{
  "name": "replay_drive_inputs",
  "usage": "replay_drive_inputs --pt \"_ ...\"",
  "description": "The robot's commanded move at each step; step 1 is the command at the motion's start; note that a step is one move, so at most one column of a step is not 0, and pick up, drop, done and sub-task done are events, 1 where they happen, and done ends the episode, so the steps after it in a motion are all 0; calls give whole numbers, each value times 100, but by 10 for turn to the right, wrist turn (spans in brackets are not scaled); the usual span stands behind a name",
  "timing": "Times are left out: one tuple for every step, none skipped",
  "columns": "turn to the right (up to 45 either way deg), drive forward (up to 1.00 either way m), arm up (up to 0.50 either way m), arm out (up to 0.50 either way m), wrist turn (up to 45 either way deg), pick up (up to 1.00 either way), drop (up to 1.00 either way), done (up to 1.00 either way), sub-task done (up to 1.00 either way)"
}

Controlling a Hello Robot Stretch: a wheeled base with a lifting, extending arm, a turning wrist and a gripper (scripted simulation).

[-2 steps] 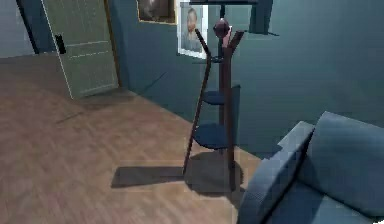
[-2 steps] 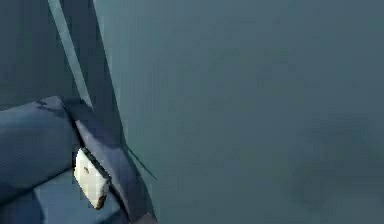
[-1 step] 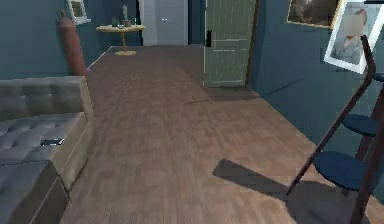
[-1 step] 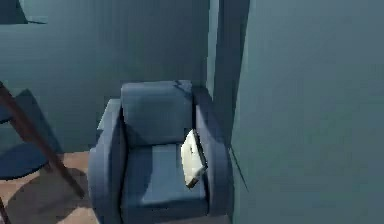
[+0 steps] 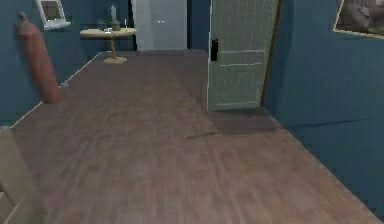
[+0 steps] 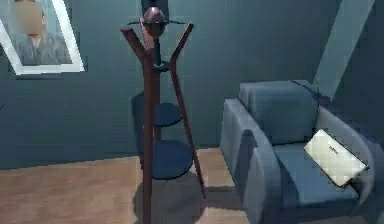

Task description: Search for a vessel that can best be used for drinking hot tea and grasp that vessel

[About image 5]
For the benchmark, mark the white cupboard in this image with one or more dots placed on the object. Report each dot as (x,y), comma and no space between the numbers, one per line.
(163,25)

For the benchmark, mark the gold framed wall picture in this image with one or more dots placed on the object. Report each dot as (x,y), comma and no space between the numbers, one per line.
(361,16)

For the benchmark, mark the red baseball bat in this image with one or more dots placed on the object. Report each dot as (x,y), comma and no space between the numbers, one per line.
(39,63)

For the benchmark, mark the pale statue on brown base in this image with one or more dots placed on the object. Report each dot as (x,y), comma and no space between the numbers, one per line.
(114,20)

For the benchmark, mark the small white item on table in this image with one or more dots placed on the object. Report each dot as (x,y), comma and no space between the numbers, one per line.
(107,30)

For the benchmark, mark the white framed wall picture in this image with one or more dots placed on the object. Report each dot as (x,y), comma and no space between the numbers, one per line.
(52,13)

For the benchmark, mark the tan furniture corner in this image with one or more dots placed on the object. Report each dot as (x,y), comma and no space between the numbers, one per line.
(15,180)

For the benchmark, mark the pale green room door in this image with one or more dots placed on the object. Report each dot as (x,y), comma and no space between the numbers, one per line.
(238,56)

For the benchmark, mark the round yellow pedestal table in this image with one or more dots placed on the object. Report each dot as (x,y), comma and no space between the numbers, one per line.
(111,33)

